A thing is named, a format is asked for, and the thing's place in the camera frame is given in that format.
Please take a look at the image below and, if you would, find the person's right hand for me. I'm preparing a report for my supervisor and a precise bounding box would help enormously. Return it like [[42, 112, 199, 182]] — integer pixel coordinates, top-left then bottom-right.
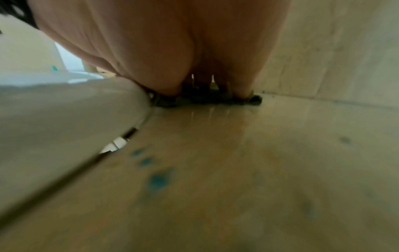
[[29, 0, 292, 98]]

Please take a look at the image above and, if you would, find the green scouring pad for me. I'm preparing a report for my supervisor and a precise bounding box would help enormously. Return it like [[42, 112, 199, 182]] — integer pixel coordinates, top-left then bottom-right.
[[149, 82, 263, 108]]

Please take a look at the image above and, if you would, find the white round sink basin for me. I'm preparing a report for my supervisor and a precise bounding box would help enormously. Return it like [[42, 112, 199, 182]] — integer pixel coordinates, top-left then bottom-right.
[[0, 77, 155, 222]]

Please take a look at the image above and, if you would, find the black right wristband with markers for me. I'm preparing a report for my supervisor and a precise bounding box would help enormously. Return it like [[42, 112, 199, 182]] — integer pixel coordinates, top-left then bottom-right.
[[0, 0, 39, 29]]

